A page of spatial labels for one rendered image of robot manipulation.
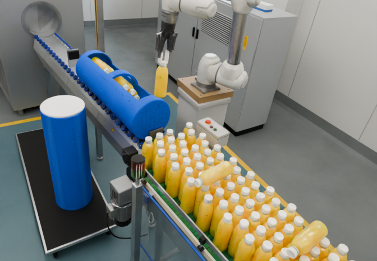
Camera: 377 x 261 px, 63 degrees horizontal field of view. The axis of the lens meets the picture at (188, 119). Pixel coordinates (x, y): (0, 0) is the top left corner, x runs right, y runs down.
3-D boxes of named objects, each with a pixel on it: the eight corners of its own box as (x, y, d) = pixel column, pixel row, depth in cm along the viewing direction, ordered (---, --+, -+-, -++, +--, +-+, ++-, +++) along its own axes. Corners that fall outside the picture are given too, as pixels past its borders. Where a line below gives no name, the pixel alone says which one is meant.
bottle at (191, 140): (186, 162, 190) (189, 138, 180) (180, 155, 195) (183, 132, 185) (195, 158, 194) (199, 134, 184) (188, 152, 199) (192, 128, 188)
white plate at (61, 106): (84, 115, 197) (84, 117, 198) (84, 94, 219) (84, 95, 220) (37, 118, 189) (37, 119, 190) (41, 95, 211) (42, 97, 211)
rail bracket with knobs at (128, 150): (134, 156, 190) (135, 143, 184) (141, 163, 185) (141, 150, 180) (120, 162, 184) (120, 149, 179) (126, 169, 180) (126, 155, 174)
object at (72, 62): (79, 64, 283) (77, 48, 275) (81, 65, 281) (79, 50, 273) (68, 66, 278) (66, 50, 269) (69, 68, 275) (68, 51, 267)
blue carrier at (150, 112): (109, 79, 261) (108, 47, 245) (169, 132, 207) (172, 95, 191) (77, 86, 245) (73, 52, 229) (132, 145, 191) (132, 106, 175)
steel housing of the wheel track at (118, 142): (62, 62, 353) (59, 32, 335) (171, 174, 220) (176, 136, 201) (36, 65, 337) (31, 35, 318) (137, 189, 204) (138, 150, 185)
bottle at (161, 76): (155, 91, 186) (158, 62, 177) (166, 93, 185) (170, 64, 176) (152, 96, 179) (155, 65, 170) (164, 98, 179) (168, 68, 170)
